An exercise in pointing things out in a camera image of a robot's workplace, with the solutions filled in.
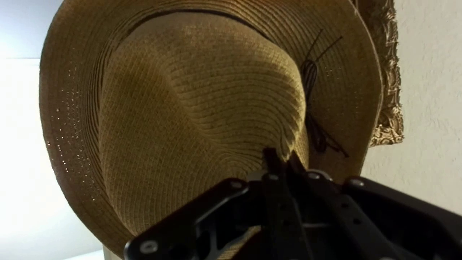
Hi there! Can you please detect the gold ornate picture frame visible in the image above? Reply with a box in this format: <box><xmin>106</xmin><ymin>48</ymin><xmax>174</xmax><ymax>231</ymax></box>
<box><xmin>352</xmin><ymin>0</ymin><xmax>405</xmax><ymax>147</ymax></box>

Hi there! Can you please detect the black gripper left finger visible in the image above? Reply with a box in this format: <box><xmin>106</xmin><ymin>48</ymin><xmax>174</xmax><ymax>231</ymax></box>
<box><xmin>259</xmin><ymin>146</ymin><xmax>316</xmax><ymax>260</ymax></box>

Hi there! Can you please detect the tan straw hat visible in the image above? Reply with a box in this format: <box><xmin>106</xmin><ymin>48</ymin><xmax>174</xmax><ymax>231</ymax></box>
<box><xmin>38</xmin><ymin>0</ymin><xmax>385</xmax><ymax>257</ymax></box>

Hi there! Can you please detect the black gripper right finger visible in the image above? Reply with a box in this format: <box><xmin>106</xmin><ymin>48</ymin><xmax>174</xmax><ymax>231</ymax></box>
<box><xmin>287</xmin><ymin>150</ymin><xmax>417</xmax><ymax>260</ymax></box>

